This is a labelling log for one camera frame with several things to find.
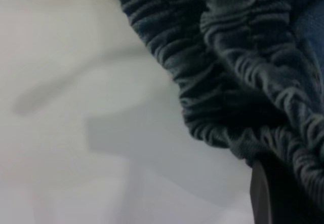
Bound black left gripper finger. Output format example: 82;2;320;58
249;154;324;224

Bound blue denim jeans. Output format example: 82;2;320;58
111;0;324;211

